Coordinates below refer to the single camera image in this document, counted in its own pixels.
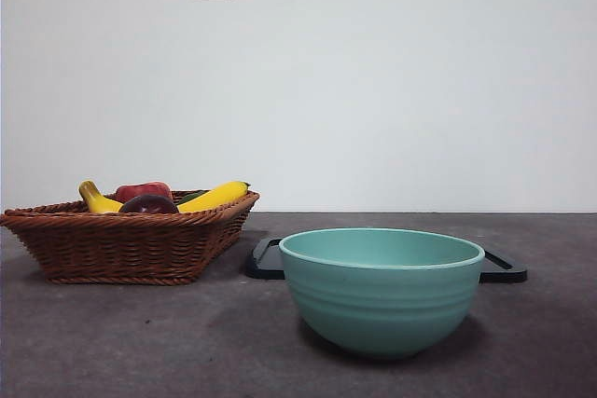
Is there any dark purple plum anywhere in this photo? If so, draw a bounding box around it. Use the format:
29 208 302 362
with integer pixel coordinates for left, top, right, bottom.
118 193 181 215

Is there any teal ceramic bowl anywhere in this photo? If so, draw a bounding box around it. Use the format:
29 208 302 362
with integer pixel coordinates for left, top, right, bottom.
278 227 486 361

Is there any yellow banana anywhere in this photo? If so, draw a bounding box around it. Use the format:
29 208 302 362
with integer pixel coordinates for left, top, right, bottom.
77 179 252 215

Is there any red apple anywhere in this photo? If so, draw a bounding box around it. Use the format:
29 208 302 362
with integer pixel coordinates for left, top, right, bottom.
115 181 174 203

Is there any brown wicker basket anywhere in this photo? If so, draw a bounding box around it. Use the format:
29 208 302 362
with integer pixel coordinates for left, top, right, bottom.
0 190 260 286

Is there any dark rectangular tray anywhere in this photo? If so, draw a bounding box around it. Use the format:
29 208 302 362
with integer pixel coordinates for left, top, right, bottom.
244 237 529 283

